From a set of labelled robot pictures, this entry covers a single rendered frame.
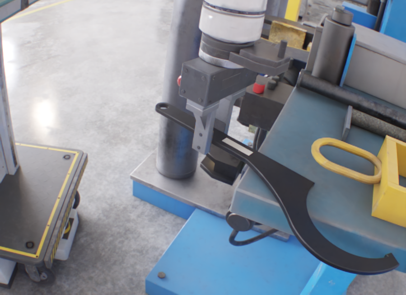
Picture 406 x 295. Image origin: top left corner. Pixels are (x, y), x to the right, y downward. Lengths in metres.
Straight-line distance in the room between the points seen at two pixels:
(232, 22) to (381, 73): 0.56
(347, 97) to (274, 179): 0.35
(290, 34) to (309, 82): 0.81
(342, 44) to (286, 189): 0.43
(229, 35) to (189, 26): 1.05
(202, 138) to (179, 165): 1.29
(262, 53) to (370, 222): 0.28
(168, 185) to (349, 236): 1.44
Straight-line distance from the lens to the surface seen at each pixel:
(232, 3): 0.47
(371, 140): 0.75
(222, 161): 1.45
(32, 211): 1.53
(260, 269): 1.63
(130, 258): 1.74
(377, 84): 0.96
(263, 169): 0.55
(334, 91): 0.82
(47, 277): 1.61
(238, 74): 0.54
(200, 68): 0.49
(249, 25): 0.48
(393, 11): 1.34
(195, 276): 1.55
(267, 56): 0.48
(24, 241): 1.43
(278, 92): 0.91
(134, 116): 2.66
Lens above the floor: 1.39
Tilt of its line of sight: 34 degrees down
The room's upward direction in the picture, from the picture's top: 10 degrees clockwise
